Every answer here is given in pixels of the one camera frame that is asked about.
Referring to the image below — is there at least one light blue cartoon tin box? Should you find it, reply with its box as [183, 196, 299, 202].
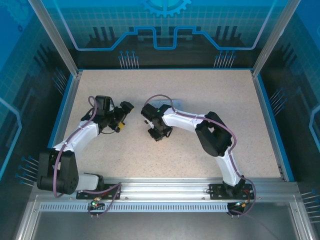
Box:
[151, 99, 183, 108]

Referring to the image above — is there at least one left connector with green light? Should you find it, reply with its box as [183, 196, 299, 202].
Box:
[90, 197, 105, 211]

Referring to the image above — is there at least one connector with green light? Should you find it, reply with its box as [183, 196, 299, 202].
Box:
[90, 197, 105, 211]
[227, 199, 251, 210]

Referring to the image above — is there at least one grey metal sheet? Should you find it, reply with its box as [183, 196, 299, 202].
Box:
[32, 211, 301, 240]

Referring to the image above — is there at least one right connector with green light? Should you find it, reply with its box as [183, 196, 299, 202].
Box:
[227, 199, 251, 210]

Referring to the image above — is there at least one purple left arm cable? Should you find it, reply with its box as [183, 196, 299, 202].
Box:
[53, 95, 124, 218]

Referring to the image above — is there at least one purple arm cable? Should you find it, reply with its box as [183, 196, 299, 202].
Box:
[53, 95, 124, 218]
[144, 94, 259, 218]

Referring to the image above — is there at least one aluminium left side rail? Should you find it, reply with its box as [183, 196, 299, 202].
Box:
[42, 71, 84, 181]

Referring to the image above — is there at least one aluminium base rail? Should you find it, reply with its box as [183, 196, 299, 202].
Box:
[32, 176, 300, 202]

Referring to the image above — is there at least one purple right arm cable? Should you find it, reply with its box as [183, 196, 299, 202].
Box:
[144, 94, 259, 218]

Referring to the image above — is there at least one slotted grey cable duct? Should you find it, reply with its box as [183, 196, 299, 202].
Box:
[39, 202, 242, 213]

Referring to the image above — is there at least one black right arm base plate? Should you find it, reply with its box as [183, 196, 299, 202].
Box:
[208, 183, 254, 201]

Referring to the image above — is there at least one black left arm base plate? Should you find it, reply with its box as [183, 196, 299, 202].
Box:
[75, 183, 123, 201]

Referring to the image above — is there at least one aluminium left corner post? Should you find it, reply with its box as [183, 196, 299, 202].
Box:
[27, 0, 84, 77]

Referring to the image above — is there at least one aluminium corner post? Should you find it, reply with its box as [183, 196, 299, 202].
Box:
[27, 0, 84, 77]
[250, 0, 302, 77]

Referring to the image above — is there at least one aluminium right side rail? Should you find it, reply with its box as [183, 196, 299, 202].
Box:
[250, 69, 288, 182]

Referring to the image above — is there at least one aluminium right corner post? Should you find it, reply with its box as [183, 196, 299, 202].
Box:
[250, 0, 302, 77]

